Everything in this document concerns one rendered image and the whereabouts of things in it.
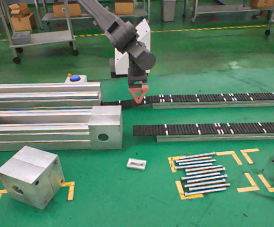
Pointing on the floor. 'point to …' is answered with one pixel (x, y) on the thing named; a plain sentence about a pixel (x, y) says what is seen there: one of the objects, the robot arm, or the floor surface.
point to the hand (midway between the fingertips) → (137, 95)
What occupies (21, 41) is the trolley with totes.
